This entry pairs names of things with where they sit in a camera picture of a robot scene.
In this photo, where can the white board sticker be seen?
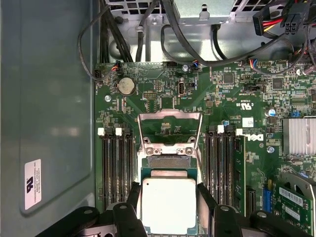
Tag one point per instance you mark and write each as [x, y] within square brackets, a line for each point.
[248, 123]

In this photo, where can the green motherboard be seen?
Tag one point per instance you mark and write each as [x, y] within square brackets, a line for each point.
[222, 98]

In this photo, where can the silver coin cell battery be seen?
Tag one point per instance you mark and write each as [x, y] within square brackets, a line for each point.
[126, 86]

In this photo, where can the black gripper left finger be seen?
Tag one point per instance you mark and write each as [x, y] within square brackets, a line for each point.
[123, 219]

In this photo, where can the silver CPU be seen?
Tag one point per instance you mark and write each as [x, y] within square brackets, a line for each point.
[168, 205]

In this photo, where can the white latched RAM slot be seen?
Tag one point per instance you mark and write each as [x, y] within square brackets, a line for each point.
[106, 172]
[122, 172]
[220, 168]

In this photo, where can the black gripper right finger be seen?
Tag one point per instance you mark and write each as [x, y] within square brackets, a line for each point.
[222, 222]

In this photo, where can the silver metal drive cage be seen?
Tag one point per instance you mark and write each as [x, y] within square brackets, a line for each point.
[187, 12]

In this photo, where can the internal USB port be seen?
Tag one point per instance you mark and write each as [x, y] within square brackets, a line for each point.
[181, 89]

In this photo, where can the silver blue capacitor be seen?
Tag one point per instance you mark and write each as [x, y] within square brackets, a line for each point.
[270, 113]

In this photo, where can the white case label sticker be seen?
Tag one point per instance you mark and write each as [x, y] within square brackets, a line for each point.
[33, 184]

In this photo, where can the blue board connector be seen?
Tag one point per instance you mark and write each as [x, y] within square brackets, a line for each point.
[267, 200]

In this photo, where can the graphics card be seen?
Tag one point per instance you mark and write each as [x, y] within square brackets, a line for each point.
[293, 200]

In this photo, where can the silver finned heatsink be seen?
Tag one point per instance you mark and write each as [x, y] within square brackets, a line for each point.
[300, 135]

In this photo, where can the open PC case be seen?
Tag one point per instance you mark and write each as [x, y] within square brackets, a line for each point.
[49, 98]

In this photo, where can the black power connector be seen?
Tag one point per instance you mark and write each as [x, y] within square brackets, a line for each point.
[292, 24]

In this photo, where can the black latched RAM slot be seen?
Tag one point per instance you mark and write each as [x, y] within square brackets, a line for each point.
[114, 172]
[230, 168]
[209, 168]
[130, 168]

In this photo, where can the black flat connector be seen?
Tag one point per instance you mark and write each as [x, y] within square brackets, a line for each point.
[259, 23]

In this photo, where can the metal socket cover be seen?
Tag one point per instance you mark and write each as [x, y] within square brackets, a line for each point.
[170, 114]

